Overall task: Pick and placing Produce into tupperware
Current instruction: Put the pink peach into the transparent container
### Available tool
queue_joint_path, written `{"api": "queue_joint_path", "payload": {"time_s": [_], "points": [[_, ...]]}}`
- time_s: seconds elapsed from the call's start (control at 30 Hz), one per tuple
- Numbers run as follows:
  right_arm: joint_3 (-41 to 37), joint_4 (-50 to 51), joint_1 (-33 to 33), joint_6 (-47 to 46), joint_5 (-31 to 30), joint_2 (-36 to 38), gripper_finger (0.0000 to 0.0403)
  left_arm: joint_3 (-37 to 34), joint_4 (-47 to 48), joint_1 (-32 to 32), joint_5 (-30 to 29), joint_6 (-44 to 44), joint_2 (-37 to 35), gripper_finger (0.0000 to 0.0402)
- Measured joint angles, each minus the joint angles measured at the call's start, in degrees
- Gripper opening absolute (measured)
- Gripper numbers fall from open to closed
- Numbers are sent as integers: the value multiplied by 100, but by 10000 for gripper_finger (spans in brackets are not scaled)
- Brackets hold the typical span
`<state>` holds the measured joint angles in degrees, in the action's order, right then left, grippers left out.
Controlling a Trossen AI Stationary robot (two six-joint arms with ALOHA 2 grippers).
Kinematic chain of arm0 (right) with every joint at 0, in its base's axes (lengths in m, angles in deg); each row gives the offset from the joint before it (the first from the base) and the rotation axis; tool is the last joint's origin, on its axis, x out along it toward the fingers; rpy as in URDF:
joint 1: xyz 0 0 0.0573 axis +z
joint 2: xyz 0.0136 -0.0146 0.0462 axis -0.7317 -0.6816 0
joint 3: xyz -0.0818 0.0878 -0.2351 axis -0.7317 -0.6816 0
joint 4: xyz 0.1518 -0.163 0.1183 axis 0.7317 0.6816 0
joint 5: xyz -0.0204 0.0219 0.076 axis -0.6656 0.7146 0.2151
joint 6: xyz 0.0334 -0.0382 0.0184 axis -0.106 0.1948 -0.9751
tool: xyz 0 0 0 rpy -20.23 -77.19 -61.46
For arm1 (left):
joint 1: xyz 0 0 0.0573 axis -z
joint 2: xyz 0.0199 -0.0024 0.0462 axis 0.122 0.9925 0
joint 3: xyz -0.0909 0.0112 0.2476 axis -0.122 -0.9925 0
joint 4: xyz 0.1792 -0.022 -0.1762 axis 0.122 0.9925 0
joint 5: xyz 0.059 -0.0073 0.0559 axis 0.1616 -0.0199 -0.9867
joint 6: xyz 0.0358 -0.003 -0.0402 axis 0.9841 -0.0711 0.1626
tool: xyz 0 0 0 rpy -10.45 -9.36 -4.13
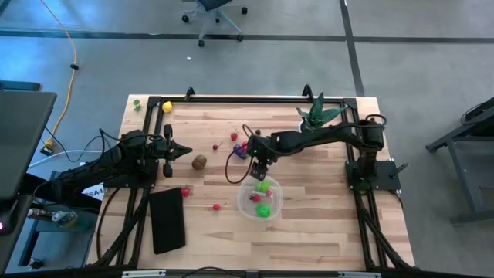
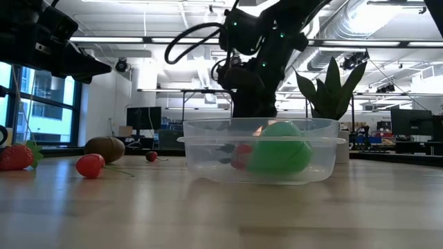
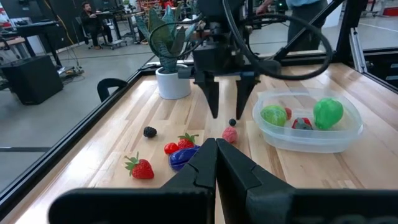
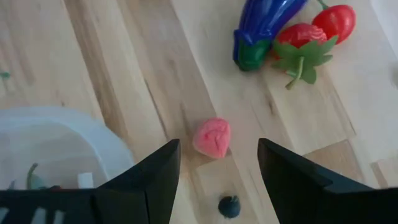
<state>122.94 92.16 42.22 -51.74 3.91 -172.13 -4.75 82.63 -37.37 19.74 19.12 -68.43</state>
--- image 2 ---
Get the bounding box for long overhead light bar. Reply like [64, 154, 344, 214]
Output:
[69, 35, 443, 49]

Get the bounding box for white plant pot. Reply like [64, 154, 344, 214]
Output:
[334, 129, 351, 165]

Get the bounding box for black framed high table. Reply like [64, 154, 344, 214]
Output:
[137, 88, 238, 120]

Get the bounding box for glossy green toy pepper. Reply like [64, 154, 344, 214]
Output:
[246, 120, 314, 175]

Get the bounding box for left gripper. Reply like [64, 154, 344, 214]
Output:
[0, 10, 113, 85]

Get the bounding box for red toy strawberry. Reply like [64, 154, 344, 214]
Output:
[215, 142, 255, 171]
[0, 140, 45, 172]

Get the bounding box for dark office desk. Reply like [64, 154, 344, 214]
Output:
[394, 140, 443, 156]

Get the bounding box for green snake plant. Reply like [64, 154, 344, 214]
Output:
[292, 56, 368, 121]

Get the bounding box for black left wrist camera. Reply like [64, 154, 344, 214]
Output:
[48, 6, 80, 42]

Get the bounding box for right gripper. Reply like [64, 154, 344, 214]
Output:
[230, 82, 278, 119]

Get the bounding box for brown toy kiwi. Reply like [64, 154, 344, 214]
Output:
[84, 136, 126, 164]

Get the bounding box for black track light cluster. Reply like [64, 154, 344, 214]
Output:
[340, 50, 370, 71]

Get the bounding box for large office window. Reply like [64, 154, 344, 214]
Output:
[0, 61, 83, 146]

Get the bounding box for brown cardboard box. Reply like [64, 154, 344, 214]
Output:
[118, 124, 134, 138]

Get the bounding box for clear plastic tupperware container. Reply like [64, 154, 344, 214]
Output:
[177, 117, 347, 185]

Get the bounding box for black computer monitor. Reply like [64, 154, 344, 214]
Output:
[125, 106, 163, 131]
[390, 108, 434, 137]

